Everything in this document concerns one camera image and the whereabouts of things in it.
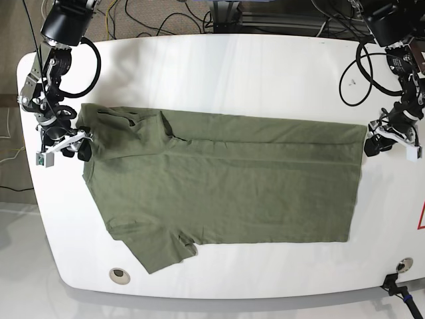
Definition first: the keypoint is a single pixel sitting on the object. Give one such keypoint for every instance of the red triangle sticker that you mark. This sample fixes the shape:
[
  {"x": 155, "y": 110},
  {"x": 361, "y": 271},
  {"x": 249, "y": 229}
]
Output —
[{"x": 421, "y": 223}]

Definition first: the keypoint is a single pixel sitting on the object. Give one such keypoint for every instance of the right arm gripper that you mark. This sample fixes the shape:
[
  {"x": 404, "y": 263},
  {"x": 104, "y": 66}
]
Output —
[{"x": 56, "y": 137}]

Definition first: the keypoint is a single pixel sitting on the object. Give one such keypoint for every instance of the round table grommet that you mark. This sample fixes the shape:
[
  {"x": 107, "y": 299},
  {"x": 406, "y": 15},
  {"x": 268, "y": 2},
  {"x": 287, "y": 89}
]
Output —
[
  {"x": 404, "y": 265},
  {"x": 119, "y": 276}
]

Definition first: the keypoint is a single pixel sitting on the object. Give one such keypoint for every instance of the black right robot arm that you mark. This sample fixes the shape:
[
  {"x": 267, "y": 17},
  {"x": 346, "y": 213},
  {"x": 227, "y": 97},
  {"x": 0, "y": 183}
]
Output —
[{"x": 62, "y": 30}]

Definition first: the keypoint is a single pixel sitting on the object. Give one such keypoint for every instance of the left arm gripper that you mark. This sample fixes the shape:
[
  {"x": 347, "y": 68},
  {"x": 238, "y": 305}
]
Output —
[{"x": 396, "y": 126}]

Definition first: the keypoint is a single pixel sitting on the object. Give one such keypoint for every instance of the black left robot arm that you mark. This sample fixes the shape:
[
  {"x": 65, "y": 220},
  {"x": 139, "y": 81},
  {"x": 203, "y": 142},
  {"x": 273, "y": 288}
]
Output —
[{"x": 395, "y": 26}]

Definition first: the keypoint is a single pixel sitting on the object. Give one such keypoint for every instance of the black clamp with cable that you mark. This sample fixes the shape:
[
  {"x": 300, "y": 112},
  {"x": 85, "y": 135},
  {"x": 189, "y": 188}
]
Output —
[{"x": 402, "y": 292}]

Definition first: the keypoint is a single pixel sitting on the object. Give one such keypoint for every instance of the olive green T-shirt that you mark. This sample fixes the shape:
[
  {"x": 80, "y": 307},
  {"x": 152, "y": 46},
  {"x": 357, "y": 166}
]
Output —
[{"x": 167, "y": 181}]

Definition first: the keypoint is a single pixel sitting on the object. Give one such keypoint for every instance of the right round table grommet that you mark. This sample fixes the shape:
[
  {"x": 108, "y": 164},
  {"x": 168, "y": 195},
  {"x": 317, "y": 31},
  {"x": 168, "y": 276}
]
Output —
[{"x": 404, "y": 265}]

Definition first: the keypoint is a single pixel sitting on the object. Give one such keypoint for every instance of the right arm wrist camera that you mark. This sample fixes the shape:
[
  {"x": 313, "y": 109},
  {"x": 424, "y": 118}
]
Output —
[{"x": 45, "y": 159}]

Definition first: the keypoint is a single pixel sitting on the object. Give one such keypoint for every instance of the left round table grommet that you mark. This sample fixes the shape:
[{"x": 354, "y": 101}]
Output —
[{"x": 119, "y": 276}]

